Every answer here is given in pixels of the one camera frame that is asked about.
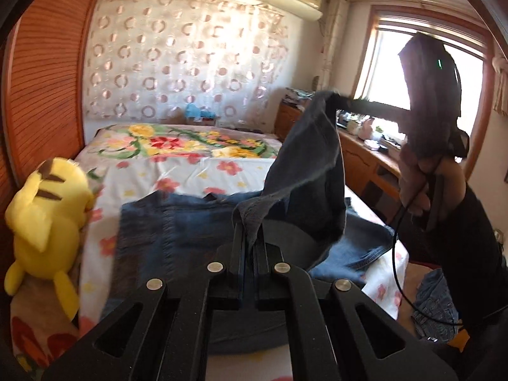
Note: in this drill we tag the person's right hand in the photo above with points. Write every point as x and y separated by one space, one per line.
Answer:
412 182

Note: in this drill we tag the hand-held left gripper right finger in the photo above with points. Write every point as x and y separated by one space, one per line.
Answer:
264 274

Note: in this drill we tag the long wooden cabinet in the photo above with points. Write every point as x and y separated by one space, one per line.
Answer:
365 166

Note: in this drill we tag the floral blanket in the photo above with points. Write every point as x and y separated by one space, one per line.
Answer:
178 141

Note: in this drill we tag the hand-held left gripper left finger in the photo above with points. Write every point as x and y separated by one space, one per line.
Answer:
240 270

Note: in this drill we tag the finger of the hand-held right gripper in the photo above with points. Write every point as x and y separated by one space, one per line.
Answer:
373 107

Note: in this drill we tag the wooden louvered wardrobe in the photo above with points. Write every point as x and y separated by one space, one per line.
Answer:
43 87

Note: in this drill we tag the denim clothes pile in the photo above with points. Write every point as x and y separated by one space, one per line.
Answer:
436 305

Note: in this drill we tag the circle-patterned sheer curtain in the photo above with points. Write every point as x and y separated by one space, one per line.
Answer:
178 55

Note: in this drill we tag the yellow plush toy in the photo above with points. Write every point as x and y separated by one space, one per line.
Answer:
43 226

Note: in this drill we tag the blue denim pants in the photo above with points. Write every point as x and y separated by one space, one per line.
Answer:
166 226

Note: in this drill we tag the wooden framed window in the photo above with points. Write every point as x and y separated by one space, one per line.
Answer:
389 71

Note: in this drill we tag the cream patterned window curtain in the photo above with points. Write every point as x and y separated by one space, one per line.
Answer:
335 39

